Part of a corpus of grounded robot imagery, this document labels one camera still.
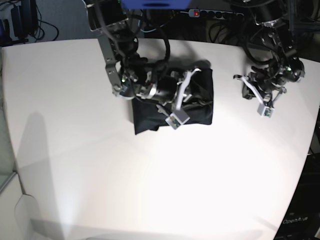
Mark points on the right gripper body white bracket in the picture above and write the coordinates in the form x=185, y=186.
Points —
x=170, y=93

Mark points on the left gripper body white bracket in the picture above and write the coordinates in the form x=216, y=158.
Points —
x=264, y=91

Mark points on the dark navy long-sleeve shirt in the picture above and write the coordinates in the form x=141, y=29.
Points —
x=145, y=112

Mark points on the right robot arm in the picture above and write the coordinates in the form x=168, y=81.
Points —
x=119, y=45

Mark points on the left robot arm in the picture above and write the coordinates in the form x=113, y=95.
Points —
x=267, y=22

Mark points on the blue box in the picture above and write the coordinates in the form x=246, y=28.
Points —
x=156, y=4

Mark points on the black OpenArm case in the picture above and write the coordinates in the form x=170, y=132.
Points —
x=302, y=219

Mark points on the black device on floor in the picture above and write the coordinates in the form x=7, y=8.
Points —
x=24, y=19

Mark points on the white power strip red switch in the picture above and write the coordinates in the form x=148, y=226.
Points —
x=215, y=14

